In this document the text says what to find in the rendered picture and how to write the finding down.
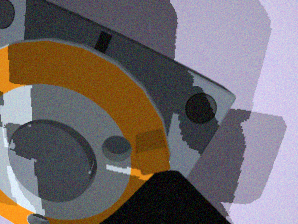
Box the orange round plate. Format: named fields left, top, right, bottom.
left=0, top=37, right=172, bottom=224

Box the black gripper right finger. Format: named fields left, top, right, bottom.
left=162, top=171, right=230, bottom=224

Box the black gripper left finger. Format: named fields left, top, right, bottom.
left=100, top=171, right=170, bottom=224

